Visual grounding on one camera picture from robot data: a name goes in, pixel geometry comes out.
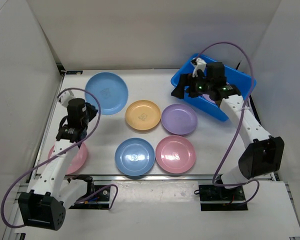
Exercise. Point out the pink plate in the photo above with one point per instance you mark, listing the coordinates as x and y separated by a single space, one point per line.
175 154
77 157

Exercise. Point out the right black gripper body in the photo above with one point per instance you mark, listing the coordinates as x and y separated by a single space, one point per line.
198 86

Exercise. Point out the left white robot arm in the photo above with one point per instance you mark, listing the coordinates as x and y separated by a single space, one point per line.
45 205

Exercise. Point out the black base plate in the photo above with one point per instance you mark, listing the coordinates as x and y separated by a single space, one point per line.
220 199
98 197

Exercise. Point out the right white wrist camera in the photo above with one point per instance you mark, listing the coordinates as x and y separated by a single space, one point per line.
198 64

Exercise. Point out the pink plate left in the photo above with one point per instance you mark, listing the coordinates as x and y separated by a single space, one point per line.
77 157

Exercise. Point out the purple plate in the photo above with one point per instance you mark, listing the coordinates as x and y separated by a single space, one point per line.
207 97
179 119

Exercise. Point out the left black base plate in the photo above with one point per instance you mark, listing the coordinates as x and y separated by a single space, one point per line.
98 197

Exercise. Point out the small black label sticker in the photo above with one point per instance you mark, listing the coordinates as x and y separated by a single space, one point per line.
74 72

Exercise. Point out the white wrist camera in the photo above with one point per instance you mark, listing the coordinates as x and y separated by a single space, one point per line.
65 97
198 64

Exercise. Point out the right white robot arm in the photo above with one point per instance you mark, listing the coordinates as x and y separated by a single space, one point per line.
263 152

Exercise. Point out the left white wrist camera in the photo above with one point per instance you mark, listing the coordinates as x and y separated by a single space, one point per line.
65 97

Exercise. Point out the blue plate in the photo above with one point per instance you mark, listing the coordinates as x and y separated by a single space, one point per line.
134 157
110 90

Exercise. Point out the orange plate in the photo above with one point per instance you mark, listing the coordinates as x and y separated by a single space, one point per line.
143 115

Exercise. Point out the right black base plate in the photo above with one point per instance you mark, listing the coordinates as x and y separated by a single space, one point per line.
220 199

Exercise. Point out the pink plate front right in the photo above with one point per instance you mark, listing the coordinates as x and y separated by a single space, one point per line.
175 154

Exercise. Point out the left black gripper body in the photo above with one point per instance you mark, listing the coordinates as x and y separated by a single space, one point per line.
90 113

